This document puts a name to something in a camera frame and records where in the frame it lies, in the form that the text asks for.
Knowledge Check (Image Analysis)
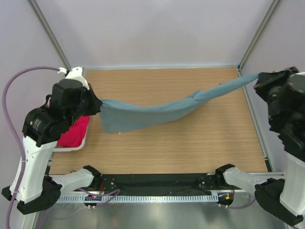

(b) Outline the red t shirt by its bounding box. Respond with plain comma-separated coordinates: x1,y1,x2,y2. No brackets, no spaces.
57,116,90,148

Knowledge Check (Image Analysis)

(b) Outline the white plastic laundry basket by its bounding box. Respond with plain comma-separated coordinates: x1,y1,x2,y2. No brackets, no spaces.
54,125,89,152

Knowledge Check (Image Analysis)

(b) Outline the left black camera box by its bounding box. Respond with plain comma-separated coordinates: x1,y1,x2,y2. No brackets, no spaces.
49,79,83,112

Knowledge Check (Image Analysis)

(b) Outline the aluminium frame post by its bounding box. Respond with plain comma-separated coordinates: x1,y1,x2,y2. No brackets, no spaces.
27,0,71,69
237,0,283,73

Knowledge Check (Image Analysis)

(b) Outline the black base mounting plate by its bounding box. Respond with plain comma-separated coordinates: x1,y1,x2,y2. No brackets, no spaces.
92,173,234,193

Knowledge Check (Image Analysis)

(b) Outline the right aluminium frame post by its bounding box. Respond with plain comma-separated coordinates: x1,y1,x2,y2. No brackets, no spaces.
237,0,283,73

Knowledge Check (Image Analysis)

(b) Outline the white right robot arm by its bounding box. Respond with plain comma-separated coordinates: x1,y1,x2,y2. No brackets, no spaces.
214,66,305,227

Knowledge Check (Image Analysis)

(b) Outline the blue-grey t shirt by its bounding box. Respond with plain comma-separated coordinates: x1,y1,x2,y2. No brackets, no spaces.
99,73,258,133

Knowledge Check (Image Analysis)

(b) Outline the white slotted cable duct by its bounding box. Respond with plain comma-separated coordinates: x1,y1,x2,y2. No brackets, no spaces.
57,193,218,204

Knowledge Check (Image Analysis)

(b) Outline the left aluminium frame post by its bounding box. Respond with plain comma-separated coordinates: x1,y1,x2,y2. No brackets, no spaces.
27,0,71,69

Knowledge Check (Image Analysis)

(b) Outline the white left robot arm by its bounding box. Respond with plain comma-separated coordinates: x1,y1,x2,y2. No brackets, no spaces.
1,80,102,215

